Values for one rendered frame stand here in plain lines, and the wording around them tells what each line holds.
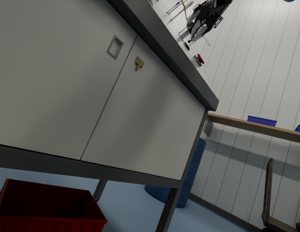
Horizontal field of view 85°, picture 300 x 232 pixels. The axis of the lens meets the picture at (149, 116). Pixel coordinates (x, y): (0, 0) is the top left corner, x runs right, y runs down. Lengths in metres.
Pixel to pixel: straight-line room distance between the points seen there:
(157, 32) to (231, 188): 2.39
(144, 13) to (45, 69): 0.29
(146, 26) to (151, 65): 0.12
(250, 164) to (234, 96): 1.03
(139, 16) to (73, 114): 0.31
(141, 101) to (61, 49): 0.27
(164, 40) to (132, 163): 0.42
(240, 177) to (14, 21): 2.62
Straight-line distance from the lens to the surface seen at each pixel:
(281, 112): 2.88
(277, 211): 2.70
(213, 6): 0.82
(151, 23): 0.54
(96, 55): 0.46
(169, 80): 0.65
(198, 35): 0.88
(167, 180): 0.78
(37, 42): 0.42
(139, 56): 0.54
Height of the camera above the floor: 0.51
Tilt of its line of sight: 9 degrees up
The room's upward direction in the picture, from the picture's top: 22 degrees clockwise
